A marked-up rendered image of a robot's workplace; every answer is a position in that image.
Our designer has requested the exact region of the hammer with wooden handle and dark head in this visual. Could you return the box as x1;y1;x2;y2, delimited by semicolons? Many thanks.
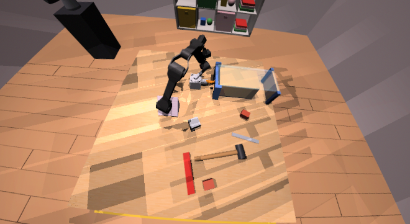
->
194;143;246;161

